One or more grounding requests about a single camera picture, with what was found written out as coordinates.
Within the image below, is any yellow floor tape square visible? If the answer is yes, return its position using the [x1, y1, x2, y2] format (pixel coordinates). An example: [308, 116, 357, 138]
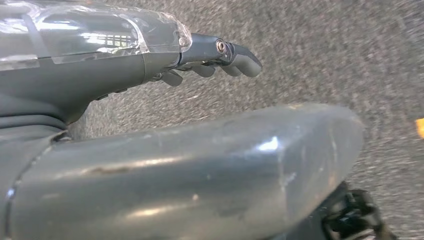
[415, 117, 424, 140]

